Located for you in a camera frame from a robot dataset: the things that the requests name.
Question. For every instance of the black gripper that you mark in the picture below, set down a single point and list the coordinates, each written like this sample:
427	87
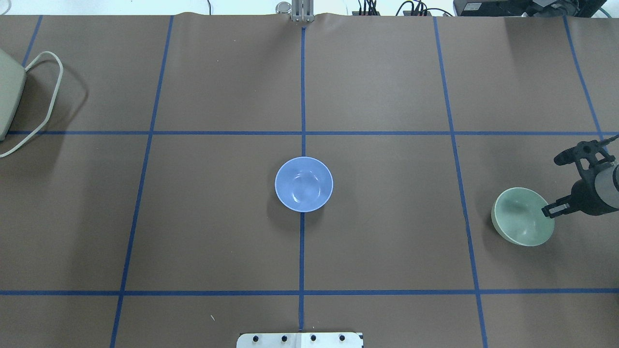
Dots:
586	197

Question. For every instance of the green bowl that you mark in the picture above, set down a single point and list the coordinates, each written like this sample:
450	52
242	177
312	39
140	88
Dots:
517	216

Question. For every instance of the blue bowl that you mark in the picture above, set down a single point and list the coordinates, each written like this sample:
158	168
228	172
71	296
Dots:
304	184

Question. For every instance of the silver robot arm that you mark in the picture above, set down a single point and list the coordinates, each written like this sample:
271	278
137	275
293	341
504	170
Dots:
605	184

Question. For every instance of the small metal cup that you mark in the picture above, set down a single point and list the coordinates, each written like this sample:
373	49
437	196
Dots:
283	7

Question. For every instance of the cream toaster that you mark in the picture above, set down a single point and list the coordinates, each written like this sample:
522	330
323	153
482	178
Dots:
12	81

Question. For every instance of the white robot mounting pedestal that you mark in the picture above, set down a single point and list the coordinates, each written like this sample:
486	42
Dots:
301	340

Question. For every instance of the aluminium frame post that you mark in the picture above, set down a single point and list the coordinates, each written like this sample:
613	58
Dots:
302	11

